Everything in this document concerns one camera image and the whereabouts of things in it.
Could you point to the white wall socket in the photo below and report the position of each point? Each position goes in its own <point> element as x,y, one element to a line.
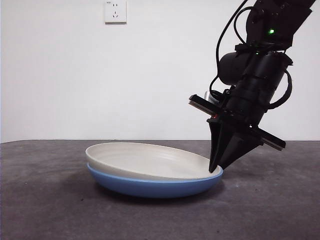
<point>115,12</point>

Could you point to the blue plate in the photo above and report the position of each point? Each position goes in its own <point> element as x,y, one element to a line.
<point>155,188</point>

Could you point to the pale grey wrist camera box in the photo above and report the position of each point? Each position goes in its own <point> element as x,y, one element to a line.
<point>212,97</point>

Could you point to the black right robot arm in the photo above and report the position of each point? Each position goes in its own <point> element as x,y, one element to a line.
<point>265,75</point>

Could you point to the white plate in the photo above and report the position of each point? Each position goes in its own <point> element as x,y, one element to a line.
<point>145,160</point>

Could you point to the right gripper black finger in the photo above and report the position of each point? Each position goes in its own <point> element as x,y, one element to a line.
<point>215,145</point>
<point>237,145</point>

